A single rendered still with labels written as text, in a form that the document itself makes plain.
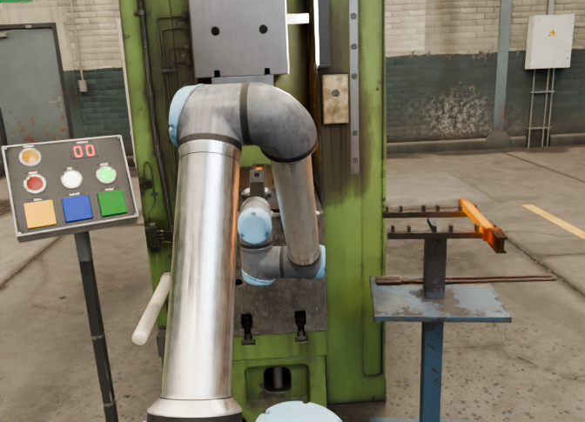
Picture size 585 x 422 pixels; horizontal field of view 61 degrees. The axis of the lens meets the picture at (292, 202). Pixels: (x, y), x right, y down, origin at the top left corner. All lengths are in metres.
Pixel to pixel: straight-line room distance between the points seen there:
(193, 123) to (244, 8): 0.81
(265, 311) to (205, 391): 1.00
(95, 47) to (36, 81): 1.02
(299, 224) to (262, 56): 0.68
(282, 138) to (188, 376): 0.43
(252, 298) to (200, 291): 0.96
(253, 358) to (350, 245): 0.55
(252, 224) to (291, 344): 0.67
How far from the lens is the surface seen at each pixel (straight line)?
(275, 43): 1.66
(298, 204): 1.10
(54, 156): 1.68
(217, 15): 1.68
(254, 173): 1.53
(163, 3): 1.85
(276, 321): 1.82
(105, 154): 1.68
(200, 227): 0.84
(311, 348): 1.89
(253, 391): 2.04
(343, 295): 2.02
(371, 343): 2.15
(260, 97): 0.91
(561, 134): 8.97
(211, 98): 0.92
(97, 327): 1.88
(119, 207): 1.62
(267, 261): 1.37
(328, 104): 1.80
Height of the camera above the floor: 1.39
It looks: 15 degrees down
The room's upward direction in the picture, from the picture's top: 3 degrees counter-clockwise
